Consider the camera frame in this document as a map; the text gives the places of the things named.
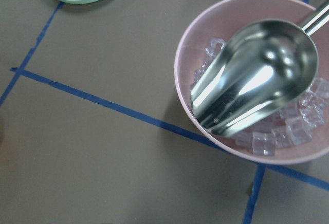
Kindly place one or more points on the metal scoop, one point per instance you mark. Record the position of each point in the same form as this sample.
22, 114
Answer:
264, 66

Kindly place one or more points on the clear ice cubes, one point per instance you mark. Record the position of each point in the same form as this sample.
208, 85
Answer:
290, 126

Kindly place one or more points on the pink bowl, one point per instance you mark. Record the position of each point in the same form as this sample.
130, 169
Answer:
222, 20

